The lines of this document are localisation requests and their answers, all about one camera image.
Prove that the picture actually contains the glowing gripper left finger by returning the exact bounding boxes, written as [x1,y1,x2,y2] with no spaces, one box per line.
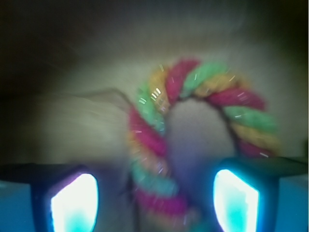
[0,163,99,232]

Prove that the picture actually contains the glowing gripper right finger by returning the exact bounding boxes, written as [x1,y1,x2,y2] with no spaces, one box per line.
[213,157,309,232]

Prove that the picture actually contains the multicolored twisted rope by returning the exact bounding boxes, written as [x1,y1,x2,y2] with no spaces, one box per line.
[127,58,282,232]

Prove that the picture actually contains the brown paper bag bin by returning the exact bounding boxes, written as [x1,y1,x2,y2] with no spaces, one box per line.
[0,0,309,232]

